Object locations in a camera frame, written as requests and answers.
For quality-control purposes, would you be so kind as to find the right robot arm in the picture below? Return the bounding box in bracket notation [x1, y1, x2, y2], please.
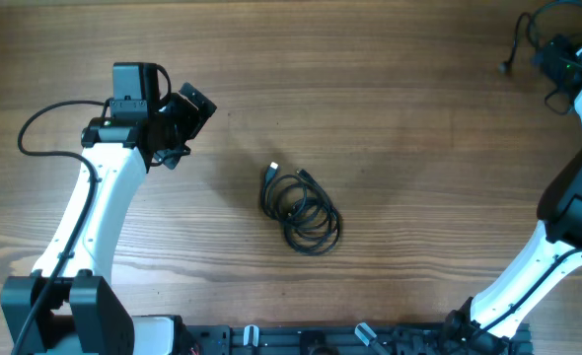
[437, 42, 582, 354]

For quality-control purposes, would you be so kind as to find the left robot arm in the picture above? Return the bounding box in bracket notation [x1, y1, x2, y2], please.
[0, 62, 217, 354]

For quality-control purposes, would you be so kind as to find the left camera black cable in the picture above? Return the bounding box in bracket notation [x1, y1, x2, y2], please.
[9, 100, 109, 355]

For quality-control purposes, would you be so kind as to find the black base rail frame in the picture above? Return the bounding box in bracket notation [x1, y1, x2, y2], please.
[172, 322, 534, 355]

